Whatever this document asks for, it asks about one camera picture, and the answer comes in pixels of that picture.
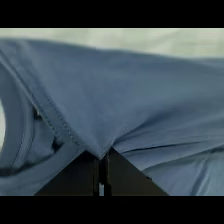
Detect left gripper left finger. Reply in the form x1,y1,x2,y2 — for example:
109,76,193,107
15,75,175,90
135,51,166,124
34,150,101,197

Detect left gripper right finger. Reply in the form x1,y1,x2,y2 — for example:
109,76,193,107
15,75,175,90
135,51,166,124
103,146,169,197

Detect blue T-shirt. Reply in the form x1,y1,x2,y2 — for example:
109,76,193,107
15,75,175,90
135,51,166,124
0,38,224,197

